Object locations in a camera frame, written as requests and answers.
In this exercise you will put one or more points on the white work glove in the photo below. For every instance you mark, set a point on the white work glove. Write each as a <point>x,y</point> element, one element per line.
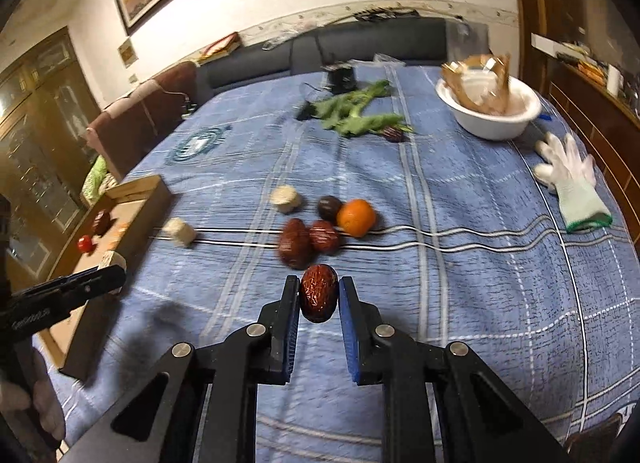
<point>571,177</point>

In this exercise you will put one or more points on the dark grey sofa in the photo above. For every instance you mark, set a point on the dark grey sofa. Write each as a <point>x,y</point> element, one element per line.
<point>422,41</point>

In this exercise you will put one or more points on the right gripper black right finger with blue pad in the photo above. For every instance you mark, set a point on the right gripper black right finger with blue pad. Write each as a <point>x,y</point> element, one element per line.
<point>439,402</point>

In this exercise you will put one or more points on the wooden glass cabinet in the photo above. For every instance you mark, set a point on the wooden glass cabinet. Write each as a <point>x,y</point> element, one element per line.
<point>46,107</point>

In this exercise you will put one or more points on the dark round plum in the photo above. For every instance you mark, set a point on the dark round plum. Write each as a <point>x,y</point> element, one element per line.
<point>328,207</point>

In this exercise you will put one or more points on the blue plaid tablecloth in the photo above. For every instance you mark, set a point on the blue plaid tablecloth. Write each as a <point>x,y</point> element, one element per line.
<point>468,247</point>

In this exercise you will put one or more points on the book on sofa back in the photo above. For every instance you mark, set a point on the book on sofa back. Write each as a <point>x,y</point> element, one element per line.
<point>221,48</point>

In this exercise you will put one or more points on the small orange at left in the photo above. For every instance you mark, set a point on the small orange at left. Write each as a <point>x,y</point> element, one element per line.
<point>122,228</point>

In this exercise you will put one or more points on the small round red date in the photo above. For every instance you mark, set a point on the small round red date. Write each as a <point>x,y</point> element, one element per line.
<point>324,238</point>

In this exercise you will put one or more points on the black binder clip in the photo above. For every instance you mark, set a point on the black binder clip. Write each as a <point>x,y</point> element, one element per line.
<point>305,112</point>

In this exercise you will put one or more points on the white cup on sideboard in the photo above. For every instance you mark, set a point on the white cup on sideboard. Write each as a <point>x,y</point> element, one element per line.
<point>613,80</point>

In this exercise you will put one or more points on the long red date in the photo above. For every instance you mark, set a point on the long red date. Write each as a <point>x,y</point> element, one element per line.
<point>295,247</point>

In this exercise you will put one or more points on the small black device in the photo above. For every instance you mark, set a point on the small black device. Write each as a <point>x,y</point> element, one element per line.
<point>340,78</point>

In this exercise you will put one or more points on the beige cube at left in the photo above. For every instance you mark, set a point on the beige cube at left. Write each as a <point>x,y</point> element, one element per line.
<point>179,231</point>

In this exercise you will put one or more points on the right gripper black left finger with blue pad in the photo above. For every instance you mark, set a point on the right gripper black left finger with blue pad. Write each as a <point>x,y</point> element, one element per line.
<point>199,404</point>

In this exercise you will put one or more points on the red cherry tomato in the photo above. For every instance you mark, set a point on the red cherry tomato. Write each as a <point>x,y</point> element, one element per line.
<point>85,245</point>

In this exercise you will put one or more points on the beige cube near dates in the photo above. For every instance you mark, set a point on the beige cube near dates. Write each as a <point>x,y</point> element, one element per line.
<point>286,199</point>

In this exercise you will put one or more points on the gloved left hand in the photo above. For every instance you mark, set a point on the gloved left hand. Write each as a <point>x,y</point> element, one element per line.
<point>41,397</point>

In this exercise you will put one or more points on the small orange near dates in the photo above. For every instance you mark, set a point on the small orange near dates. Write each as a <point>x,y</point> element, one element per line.
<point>356,218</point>

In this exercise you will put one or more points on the white bowl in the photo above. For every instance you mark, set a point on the white bowl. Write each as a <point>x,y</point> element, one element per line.
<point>522,106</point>

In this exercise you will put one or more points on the cardboard box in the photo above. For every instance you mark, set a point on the cardboard box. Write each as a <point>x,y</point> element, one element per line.
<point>74,344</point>

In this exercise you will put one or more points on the green leafy vegetable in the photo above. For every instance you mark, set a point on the green leafy vegetable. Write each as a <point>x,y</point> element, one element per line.
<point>344,114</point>

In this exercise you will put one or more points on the wooden sideboard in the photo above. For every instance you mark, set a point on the wooden sideboard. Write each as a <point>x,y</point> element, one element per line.
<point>565,49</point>

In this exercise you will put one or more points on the brown armchair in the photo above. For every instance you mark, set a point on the brown armchair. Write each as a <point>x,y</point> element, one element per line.
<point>132,126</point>

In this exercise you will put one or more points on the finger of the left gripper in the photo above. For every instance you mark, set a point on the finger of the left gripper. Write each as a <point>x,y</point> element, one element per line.
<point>68,292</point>

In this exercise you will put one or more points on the dark date near vegetable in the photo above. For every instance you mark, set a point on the dark date near vegetable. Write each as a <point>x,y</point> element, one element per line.
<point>393,134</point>

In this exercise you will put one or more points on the brown crumpled paper bag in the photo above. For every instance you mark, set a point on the brown crumpled paper bag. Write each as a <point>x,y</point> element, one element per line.
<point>480,83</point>

